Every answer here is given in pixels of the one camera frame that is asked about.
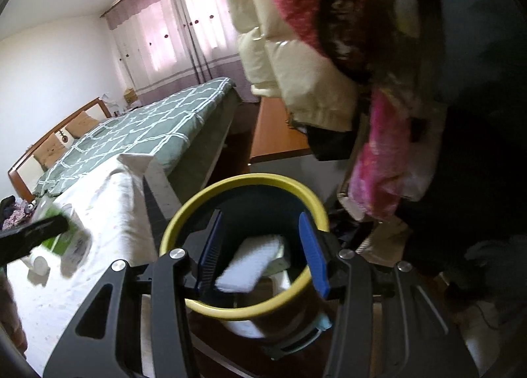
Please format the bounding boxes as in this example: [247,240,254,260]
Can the tan pillow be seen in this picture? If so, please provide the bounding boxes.
[66,111,99,137]
[33,133,67,168]

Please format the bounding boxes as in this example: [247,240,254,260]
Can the person's left forearm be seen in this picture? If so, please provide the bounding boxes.
[0,271,27,356]

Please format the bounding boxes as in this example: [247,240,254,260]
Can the wooden bed headboard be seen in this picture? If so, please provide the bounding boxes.
[8,97,114,202]

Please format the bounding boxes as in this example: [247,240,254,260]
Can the wooden desk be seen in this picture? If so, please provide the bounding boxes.
[249,96,314,164]

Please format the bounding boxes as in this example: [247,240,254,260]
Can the white floral tablecloth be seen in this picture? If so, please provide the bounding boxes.
[0,153,165,378]

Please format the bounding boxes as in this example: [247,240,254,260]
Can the cream puffer jacket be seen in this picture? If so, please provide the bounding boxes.
[218,0,363,133]

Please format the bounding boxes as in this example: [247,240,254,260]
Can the white bottle cap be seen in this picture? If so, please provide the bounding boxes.
[27,254,52,280]

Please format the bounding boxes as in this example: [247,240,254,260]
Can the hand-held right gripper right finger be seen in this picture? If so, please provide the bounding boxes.
[297,211,480,378]

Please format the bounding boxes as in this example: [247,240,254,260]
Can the pink floral garment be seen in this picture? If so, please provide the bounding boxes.
[350,85,425,220]

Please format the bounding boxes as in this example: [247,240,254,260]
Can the pile of clothes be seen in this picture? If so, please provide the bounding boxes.
[0,196,36,232]

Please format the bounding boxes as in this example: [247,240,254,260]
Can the green label plastic bottle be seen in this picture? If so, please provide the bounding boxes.
[31,199,93,277]

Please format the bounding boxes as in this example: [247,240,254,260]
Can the yellow rimmed trash bin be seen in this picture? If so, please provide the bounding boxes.
[160,173,331,341]

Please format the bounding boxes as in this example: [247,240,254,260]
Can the pink window curtain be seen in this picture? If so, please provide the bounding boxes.
[105,0,248,104]

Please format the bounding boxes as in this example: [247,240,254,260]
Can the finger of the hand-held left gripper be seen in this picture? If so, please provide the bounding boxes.
[0,214,70,265]

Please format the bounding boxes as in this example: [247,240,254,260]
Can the bed with green quilt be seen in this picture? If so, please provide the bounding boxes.
[39,77,235,197]

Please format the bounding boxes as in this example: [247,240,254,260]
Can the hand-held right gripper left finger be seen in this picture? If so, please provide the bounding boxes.
[43,209,225,378]

